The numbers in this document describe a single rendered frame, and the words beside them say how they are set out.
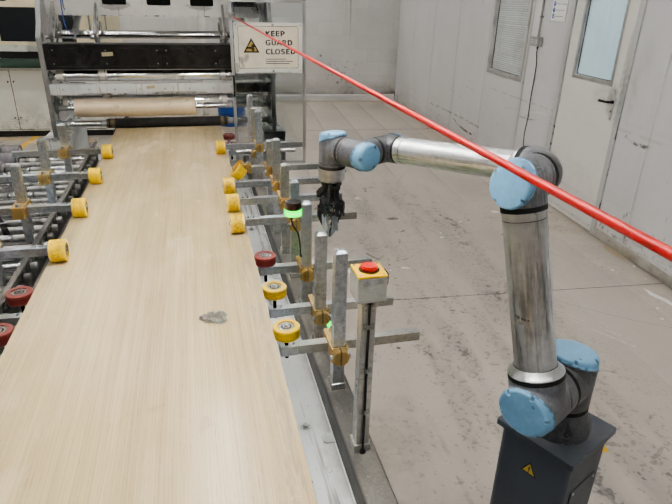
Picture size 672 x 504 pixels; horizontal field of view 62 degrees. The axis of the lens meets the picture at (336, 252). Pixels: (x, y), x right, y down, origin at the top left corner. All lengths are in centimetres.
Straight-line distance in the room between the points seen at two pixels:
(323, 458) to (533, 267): 76
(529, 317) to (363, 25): 953
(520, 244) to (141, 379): 100
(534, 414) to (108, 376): 109
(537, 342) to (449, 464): 113
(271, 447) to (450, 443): 149
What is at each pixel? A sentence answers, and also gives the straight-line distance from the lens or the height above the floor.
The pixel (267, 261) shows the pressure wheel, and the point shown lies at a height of 90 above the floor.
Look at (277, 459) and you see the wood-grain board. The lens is 126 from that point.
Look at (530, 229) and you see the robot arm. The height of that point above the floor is 127.
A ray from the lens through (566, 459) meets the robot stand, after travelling 183.
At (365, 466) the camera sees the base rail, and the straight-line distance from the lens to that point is 153.
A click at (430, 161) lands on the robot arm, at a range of 176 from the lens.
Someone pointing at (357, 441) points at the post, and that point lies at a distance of 154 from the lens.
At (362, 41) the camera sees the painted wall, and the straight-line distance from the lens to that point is 1081.
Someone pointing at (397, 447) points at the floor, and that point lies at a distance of 261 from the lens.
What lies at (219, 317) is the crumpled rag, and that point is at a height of 91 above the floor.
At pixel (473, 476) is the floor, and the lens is 255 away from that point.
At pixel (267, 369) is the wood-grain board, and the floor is 90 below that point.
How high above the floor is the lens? 178
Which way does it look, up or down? 24 degrees down
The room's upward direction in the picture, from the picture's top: 1 degrees clockwise
